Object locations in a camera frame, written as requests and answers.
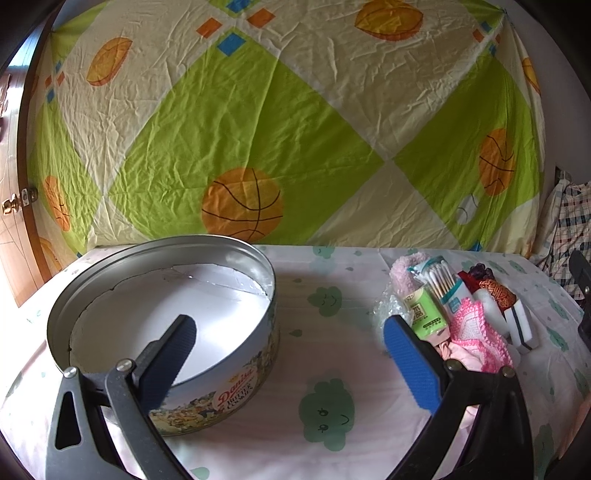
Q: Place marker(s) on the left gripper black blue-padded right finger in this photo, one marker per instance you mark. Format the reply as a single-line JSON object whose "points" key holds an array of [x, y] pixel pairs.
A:
{"points": [[499, 445]]}

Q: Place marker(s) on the plaid checked cloth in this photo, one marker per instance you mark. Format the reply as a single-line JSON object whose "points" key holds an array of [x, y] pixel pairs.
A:
{"points": [[564, 227]]}

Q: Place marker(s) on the round cookie tin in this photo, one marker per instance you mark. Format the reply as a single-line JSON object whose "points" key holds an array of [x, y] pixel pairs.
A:
{"points": [[114, 308]]}

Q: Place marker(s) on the green tissue pack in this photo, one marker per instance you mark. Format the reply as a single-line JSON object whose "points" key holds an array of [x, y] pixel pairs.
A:
{"points": [[429, 323]]}

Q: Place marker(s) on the cotton swab pack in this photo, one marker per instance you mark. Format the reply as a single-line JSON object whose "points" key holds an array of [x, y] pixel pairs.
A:
{"points": [[436, 273]]}

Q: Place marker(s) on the fluffy pink cloth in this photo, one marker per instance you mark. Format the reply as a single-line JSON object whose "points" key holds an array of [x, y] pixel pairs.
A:
{"points": [[404, 281]]}

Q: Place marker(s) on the dark purple scrunchie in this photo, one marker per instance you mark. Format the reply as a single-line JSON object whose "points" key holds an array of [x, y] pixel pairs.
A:
{"points": [[481, 272]]}

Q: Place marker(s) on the white sponge block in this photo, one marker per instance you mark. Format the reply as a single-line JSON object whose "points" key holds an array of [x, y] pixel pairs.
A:
{"points": [[522, 333]]}

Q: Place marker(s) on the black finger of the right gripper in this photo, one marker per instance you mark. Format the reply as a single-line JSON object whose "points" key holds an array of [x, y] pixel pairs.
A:
{"points": [[581, 272]]}

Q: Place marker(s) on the pink crochet-edged cloth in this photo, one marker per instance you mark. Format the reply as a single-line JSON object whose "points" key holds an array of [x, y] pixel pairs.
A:
{"points": [[480, 346]]}

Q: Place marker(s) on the pale pink soft cloth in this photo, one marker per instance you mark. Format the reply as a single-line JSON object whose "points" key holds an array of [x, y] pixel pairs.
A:
{"points": [[450, 350]]}

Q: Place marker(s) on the brown wooden door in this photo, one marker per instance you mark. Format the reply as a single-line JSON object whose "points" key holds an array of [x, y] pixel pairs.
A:
{"points": [[22, 260]]}

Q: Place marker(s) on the green cream basketball sheet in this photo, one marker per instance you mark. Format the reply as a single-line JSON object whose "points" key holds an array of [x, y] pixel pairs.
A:
{"points": [[325, 123]]}

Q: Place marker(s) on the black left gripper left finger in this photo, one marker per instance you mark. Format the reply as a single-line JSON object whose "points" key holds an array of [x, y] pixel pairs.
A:
{"points": [[80, 445]]}

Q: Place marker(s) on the clear plastic item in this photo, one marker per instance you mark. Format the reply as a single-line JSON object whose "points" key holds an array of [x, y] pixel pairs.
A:
{"points": [[390, 304]]}

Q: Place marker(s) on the brass door knob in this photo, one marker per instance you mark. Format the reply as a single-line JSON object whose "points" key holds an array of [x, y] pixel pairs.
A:
{"points": [[16, 202]]}

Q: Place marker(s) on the white cloth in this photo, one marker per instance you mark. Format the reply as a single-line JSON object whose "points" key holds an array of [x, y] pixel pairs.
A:
{"points": [[492, 312]]}

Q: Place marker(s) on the red gold drawstring pouch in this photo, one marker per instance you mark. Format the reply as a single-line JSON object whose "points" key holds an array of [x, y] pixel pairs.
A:
{"points": [[504, 297]]}

